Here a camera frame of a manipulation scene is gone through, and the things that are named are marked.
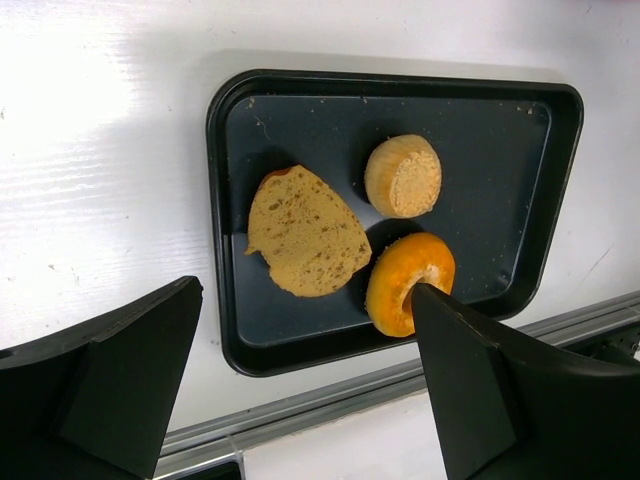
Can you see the orange glazed donut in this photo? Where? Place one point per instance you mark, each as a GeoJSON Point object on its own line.
{"type": "Point", "coordinates": [414, 259]}

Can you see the brown bread slice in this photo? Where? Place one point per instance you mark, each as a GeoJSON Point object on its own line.
{"type": "Point", "coordinates": [311, 240]}

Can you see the aluminium rail front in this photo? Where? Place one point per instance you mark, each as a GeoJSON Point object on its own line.
{"type": "Point", "coordinates": [207, 445]}

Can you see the black baking tray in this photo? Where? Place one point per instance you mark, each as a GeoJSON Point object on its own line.
{"type": "Point", "coordinates": [506, 149]}

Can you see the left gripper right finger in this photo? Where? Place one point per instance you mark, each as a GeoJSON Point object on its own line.
{"type": "Point", "coordinates": [509, 406]}

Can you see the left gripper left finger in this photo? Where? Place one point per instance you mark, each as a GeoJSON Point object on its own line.
{"type": "Point", "coordinates": [93, 401]}

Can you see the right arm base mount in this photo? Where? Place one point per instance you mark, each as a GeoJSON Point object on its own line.
{"type": "Point", "coordinates": [619, 346]}

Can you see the small round muffin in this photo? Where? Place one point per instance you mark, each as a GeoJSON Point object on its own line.
{"type": "Point", "coordinates": [403, 177]}

